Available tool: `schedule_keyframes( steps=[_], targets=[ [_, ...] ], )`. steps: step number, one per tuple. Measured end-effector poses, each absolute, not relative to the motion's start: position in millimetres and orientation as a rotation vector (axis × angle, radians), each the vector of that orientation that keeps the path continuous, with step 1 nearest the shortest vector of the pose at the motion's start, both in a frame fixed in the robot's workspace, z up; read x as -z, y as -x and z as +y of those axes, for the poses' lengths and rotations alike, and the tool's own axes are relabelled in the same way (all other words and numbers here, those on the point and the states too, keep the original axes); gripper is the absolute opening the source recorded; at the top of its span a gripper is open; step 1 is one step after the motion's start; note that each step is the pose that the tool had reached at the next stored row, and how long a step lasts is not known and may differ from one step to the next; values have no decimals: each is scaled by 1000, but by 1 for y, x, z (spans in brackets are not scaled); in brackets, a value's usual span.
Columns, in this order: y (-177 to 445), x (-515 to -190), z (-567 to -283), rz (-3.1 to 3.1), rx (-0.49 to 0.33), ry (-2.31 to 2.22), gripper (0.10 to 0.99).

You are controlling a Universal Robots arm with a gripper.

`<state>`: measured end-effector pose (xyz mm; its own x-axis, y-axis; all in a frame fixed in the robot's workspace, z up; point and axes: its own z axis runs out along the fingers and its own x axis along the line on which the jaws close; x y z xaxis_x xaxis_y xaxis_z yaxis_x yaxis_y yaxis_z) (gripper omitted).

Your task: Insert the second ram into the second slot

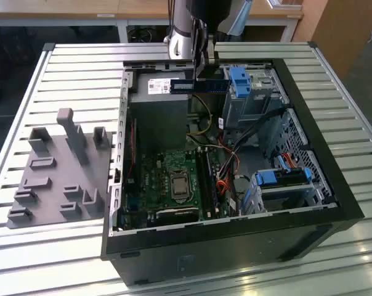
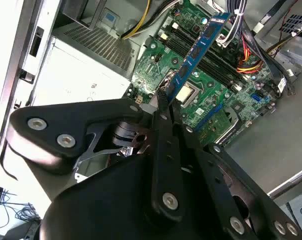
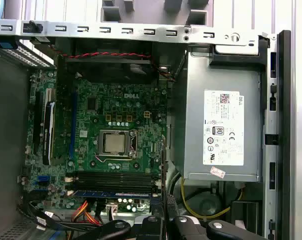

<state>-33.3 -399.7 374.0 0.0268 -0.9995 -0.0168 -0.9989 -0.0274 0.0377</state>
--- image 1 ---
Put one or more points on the blue RAM stick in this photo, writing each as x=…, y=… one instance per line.
x=183, y=85

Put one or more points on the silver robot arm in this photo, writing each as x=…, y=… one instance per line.
x=181, y=31

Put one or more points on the black RAM slot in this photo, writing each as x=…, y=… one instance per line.
x=203, y=182

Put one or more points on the black expansion slot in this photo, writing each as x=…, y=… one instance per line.
x=176, y=214

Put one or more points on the wooden top desk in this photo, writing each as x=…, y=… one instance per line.
x=50, y=7
x=266, y=12

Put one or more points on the blue plastic drive latch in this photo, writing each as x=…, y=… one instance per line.
x=239, y=81

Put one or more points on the grey metal drive cage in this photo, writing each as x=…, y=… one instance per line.
x=253, y=108

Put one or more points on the grey power supply unit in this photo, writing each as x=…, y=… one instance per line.
x=158, y=123

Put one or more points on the wooden cabinet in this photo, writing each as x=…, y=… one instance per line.
x=337, y=31

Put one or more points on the silver CPU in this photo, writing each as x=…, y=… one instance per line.
x=180, y=186

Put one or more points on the hard disk in blue carrier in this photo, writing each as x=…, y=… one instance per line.
x=267, y=179

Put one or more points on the green motherboard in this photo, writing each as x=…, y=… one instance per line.
x=149, y=182

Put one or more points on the grey metal disk bay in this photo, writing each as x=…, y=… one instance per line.
x=297, y=189

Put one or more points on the grey parts rack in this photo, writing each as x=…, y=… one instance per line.
x=59, y=185

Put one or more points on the black PC case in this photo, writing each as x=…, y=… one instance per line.
x=204, y=256

